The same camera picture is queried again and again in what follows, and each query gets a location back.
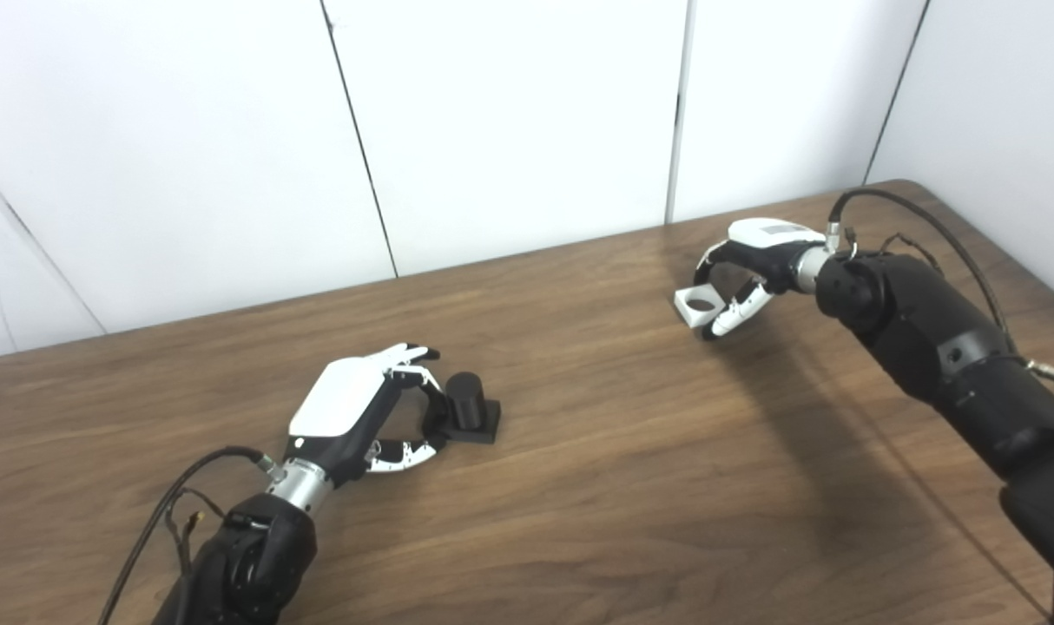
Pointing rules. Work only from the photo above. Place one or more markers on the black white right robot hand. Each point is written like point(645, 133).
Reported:
point(770, 239)

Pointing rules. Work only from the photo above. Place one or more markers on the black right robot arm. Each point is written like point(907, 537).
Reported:
point(944, 338)

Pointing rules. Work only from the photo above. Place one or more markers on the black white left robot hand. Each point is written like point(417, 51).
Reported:
point(340, 404)

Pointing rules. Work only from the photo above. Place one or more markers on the black peg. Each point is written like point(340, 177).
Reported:
point(468, 399)

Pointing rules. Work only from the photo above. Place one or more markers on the white square piece with hole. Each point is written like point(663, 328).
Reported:
point(685, 305)

